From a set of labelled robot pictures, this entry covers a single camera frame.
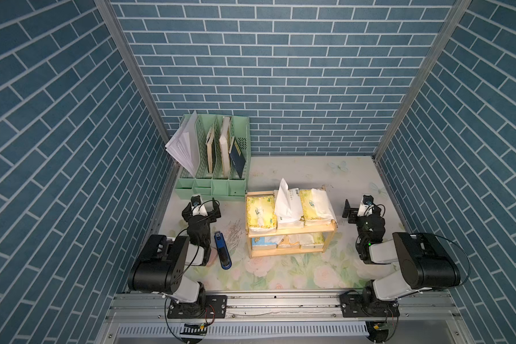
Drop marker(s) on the yellow floral tissue pack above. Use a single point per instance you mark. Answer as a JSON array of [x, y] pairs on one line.
[[260, 213]]

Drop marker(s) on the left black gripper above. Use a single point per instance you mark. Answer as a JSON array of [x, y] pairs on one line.
[[200, 216]]

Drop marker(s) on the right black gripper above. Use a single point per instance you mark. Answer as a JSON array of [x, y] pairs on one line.
[[360, 217]]

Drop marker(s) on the orange beige tissue pack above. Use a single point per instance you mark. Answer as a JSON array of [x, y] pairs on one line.
[[289, 242]]

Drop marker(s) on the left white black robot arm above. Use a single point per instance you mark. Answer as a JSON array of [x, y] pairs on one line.
[[161, 265]]

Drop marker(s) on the blue cartoon tissue pack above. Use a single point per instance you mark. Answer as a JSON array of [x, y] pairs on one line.
[[264, 243]]

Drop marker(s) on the dark blue book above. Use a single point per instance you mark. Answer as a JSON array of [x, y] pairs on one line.
[[237, 158]]

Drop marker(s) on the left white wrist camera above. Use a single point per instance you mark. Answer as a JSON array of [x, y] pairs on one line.
[[197, 206]]

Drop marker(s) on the blue stapler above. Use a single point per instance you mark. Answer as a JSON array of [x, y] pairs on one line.
[[222, 251]]

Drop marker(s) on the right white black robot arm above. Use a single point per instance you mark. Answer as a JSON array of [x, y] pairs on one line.
[[424, 264]]

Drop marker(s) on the green plastic file organizer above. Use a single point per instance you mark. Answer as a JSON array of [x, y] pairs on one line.
[[214, 185]]

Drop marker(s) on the green circuit board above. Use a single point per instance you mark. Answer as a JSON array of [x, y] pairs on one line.
[[193, 329]]

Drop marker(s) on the white paper stack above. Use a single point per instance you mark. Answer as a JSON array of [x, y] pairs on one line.
[[183, 146]]

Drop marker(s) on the white yellow book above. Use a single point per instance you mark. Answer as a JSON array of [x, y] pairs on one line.
[[224, 141]]

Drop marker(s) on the yellow white tissue pack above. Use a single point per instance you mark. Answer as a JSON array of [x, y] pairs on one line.
[[312, 240], [316, 207]]

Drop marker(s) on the thin beige book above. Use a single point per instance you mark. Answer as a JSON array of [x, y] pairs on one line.
[[210, 150]]

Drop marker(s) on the wooden two-tier shelf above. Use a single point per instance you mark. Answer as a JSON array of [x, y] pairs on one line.
[[329, 232]]

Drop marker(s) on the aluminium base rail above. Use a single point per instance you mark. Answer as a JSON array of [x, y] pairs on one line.
[[280, 316]]

